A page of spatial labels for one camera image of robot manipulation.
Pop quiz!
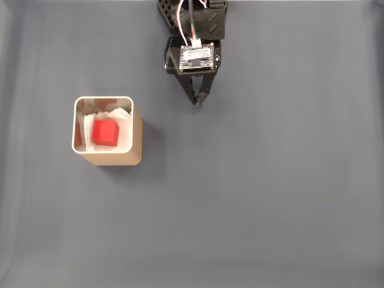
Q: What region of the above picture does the black camera cable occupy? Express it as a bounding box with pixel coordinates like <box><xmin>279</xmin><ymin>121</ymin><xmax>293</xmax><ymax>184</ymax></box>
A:
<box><xmin>187</xmin><ymin>0</ymin><xmax>202</xmax><ymax>46</ymax></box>

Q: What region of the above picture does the camera circuit board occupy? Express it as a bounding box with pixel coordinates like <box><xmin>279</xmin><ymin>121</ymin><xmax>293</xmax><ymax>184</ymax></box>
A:
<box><xmin>178</xmin><ymin>43</ymin><xmax>217</xmax><ymax>73</ymax></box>

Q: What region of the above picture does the red white servo wire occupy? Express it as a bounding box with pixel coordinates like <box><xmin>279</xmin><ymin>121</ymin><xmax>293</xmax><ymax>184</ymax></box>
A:
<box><xmin>176</xmin><ymin>0</ymin><xmax>193</xmax><ymax>48</ymax></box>

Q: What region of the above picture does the blue-grey table mat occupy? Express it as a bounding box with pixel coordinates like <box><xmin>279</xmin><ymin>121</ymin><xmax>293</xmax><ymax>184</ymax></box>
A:
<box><xmin>0</xmin><ymin>1</ymin><xmax>384</xmax><ymax>288</ymax></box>

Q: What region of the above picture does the beige square box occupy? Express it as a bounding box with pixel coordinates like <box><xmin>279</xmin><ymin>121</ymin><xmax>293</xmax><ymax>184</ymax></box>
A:
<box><xmin>71</xmin><ymin>95</ymin><xmax>143</xmax><ymax>167</ymax></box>

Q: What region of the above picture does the red cube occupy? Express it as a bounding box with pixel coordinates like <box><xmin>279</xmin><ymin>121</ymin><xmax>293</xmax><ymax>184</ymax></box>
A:
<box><xmin>91</xmin><ymin>119</ymin><xmax>120</xmax><ymax>147</ymax></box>

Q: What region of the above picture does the white tissue paper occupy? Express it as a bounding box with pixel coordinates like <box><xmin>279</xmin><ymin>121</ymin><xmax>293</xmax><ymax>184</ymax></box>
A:
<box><xmin>78</xmin><ymin>103</ymin><xmax>133</xmax><ymax>152</ymax></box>

